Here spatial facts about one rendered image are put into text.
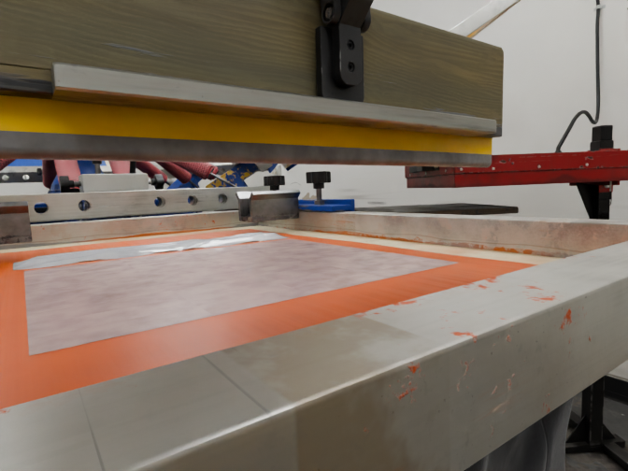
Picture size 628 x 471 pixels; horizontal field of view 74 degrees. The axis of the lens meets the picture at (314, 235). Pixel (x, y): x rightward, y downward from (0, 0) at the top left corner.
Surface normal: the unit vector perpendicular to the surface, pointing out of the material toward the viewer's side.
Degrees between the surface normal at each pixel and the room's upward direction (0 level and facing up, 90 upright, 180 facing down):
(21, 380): 0
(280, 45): 90
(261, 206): 90
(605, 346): 90
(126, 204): 90
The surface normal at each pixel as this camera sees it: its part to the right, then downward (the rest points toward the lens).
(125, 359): -0.04, -0.99
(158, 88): 0.57, 0.07
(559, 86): -0.82, 0.10
